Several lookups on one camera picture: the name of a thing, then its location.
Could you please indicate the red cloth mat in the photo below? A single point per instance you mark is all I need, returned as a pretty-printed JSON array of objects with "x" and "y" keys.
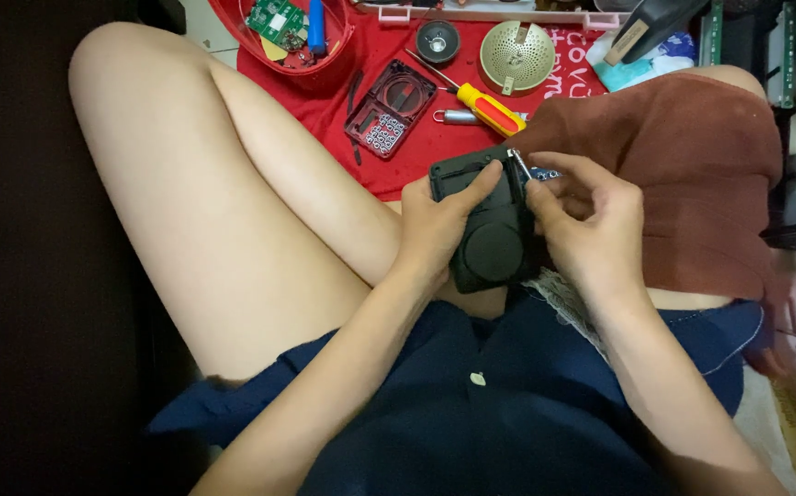
[{"x": 432, "y": 148}]

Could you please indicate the black tool with tan label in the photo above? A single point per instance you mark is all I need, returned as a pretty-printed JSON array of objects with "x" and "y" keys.
[{"x": 653, "y": 27}]

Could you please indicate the person's left hand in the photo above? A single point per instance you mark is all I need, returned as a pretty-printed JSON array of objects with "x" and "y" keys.
[{"x": 425, "y": 227}]

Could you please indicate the red plastic shell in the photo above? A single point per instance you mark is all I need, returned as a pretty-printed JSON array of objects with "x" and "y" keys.
[{"x": 332, "y": 48}]

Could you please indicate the yellow and red screwdriver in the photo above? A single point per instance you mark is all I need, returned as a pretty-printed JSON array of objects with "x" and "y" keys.
[{"x": 491, "y": 110}]

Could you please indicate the pink and white tray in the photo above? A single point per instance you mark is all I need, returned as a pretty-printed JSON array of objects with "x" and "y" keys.
[{"x": 494, "y": 10}]

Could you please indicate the black radio casing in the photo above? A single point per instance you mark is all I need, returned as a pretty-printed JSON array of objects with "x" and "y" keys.
[{"x": 493, "y": 248}]

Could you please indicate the navy blue dress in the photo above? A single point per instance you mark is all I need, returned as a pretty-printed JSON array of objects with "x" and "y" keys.
[{"x": 508, "y": 413}]

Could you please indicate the person's left leg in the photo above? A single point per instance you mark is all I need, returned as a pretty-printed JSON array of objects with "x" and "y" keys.
[{"x": 219, "y": 206}]

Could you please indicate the dark red radio panel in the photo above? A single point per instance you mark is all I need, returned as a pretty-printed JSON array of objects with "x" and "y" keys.
[{"x": 390, "y": 109}]

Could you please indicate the brown cloth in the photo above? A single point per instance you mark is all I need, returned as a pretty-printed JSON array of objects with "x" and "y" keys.
[{"x": 694, "y": 172}]

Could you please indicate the white lace fabric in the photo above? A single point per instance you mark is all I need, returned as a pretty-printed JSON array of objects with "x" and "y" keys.
[{"x": 567, "y": 303}]

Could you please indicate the small blue circuit board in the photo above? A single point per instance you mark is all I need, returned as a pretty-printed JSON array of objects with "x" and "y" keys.
[{"x": 546, "y": 174}]

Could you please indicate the dark rack with green boards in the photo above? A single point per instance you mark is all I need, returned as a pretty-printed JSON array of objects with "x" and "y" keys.
[{"x": 783, "y": 69}]

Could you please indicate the round black speaker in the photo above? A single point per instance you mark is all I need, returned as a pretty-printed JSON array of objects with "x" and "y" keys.
[{"x": 438, "y": 41}]

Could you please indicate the round gold speaker grille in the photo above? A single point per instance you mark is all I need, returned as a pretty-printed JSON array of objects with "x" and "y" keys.
[{"x": 516, "y": 58}]

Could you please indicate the small silver metal antenna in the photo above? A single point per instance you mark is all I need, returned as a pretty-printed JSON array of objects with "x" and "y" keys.
[{"x": 520, "y": 164}]

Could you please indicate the person's leg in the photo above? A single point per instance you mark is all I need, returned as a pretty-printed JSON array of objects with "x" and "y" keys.
[
  {"x": 219, "y": 206},
  {"x": 687, "y": 300}
]

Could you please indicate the green circuit board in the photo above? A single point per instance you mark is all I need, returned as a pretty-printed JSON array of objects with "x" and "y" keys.
[{"x": 277, "y": 23}]

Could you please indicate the white and blue plastic bag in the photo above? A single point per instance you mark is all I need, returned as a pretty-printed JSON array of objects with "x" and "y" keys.
[{"x": 635, "y": 69}]

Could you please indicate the blue cylindrical battery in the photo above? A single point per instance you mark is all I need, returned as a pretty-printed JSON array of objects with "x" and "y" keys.
[{"x": 317, "y": 27}]

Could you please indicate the person's right leg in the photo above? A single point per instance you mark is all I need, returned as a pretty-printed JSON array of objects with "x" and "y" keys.
[{"x": 687, "y": 300}]

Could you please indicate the person's right hand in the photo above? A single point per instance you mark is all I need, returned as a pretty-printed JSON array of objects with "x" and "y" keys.
[{"x": 601, "y": 241}]

